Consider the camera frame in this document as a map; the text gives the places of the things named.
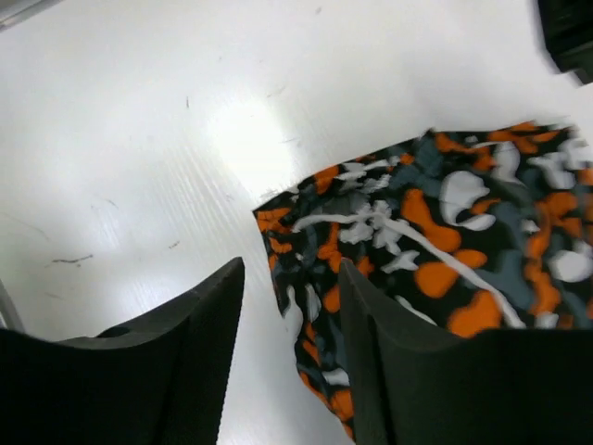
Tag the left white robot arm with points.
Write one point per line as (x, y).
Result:
(566, 26)

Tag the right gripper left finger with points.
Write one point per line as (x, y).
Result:
(159, 378)

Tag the aluminium table edge rail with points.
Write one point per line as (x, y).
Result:
(13, 12)

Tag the orange camouflage shorts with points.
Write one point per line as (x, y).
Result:
(466, 230)

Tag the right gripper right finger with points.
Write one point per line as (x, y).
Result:
(415, 383)

